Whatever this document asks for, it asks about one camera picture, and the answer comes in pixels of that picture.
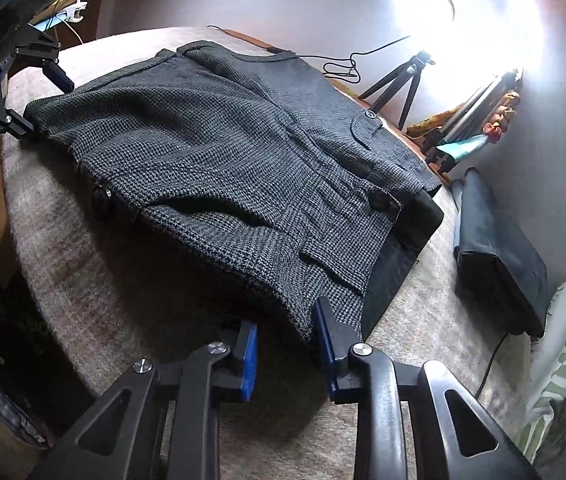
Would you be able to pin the colourful doll figure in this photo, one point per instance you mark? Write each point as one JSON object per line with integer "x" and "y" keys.
{"x": 491, "y": 131}

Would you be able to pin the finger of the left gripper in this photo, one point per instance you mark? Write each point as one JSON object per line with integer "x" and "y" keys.
{"x": 18, "y": 126}
{"x": 58, "y": 77}

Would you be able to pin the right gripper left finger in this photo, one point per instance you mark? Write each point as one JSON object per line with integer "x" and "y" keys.
{"x": 242, "y": 371}

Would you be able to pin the grey houndstooth pants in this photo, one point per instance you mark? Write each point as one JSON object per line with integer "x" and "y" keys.
{"x": 258, "y": 166}

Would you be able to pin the black mini tripod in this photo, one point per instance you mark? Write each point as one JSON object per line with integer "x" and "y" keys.
{"x": 409, "y": 72}

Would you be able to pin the folded dark cloth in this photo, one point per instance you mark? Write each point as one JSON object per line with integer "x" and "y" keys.
{"x": 496, "y": 262}

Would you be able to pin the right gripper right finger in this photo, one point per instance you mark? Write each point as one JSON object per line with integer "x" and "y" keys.
{"x": 335, "y": 340}

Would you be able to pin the bright ring light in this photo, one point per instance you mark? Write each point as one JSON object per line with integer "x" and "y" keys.
{"x": 470, "y": 42}

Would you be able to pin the plaid beige blanket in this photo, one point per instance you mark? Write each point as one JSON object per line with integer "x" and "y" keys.
{"x": 109, "y": 297}

